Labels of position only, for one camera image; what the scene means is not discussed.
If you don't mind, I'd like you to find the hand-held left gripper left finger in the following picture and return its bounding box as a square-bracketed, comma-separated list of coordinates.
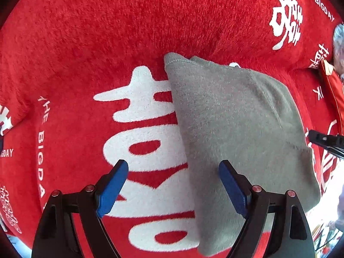
[32, 159, 129, 258]

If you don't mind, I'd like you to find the grey cloth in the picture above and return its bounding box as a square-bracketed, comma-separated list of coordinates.
[333, 24, 344, 73]

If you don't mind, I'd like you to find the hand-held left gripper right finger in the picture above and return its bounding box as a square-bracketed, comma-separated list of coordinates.
[218, 160, 315, 258]

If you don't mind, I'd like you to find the grey knit sweater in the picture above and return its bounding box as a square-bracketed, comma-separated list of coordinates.
[163, 52, 321, 257]

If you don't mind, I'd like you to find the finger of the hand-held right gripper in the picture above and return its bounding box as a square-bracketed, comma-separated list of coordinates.
[309, 129, 344, 158]

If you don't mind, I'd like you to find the red printed blanket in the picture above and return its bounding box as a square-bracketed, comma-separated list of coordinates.
[0, 0, 344, 258]

